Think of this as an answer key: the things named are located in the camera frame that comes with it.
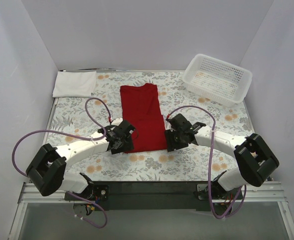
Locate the floral patterned table mat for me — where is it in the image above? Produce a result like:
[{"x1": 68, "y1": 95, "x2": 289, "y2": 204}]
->
[{"x1": 44, "y1": 71, "x2": 254, "y2": 181}]

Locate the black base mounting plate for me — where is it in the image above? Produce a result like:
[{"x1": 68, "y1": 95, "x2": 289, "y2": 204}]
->
[{"x1": 64, "y1": 180, "x2": 243, "y2": 212}]

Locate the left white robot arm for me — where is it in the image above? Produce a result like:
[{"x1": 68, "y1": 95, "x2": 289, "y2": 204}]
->
[{"x1": 25, "y1": 118, "x2": 136, "y2": 200}]

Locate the red t-shirt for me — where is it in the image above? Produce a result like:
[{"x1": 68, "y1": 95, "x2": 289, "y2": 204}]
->
[{"x1": 120, "y1": 83, "x2": 167, "y2": 153}]

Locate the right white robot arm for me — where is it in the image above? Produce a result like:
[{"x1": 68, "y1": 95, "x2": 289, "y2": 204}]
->
[{"x1": 165, "y1": 113, "x2": 280, "y2": 199}]

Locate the folded white t-shirt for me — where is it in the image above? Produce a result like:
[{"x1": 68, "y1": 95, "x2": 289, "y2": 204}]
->
[{"x1": 52, "y1": 71, "x2": 97, "y2": 98}]

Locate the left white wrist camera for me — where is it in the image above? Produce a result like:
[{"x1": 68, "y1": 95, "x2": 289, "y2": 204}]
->
[{"x1": 109, "y1": 117, "x2": 123, "y2": 126}]

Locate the white plastic basket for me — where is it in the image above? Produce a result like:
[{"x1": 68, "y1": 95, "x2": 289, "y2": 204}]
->
[{"x1": 182, "y1": 54, "x2": 253, "y2": 107}]

